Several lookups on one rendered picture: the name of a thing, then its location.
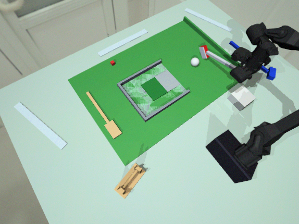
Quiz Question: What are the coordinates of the white box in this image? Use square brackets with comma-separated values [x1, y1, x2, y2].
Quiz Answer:
[227, 85, 256, 111]

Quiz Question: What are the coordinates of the long grey bar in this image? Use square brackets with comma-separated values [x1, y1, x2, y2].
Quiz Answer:
[199, 45, 236, 69]

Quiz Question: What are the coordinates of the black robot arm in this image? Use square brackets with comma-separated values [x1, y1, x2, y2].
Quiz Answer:
[231, 22, 299, 170]

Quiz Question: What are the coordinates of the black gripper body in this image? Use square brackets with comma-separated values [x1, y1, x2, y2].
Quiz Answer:
[230, 52, 271, 83]

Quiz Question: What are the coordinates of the white golf ball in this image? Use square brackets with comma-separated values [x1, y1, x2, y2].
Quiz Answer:
[191, 57, 200, 66]

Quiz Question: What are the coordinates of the green flat mat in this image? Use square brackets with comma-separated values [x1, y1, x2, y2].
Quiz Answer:
[68, 21, 238, 166]

